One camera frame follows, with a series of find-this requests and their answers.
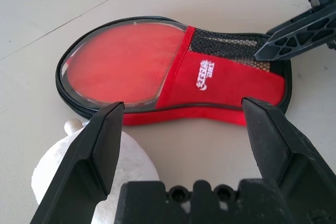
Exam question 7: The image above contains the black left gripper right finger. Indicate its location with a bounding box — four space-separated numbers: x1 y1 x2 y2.
241 96 336 224

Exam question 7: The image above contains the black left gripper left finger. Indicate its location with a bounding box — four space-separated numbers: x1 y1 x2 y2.
30 100 125 224

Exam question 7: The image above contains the white grey plush toy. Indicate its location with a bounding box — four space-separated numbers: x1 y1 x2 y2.
31 119 161 224

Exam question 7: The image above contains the red black paddle case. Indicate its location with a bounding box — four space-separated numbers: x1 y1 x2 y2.
55 15 293 128

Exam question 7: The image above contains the red ping-pong paddle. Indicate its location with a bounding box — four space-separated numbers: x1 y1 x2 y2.
64 23 187 104

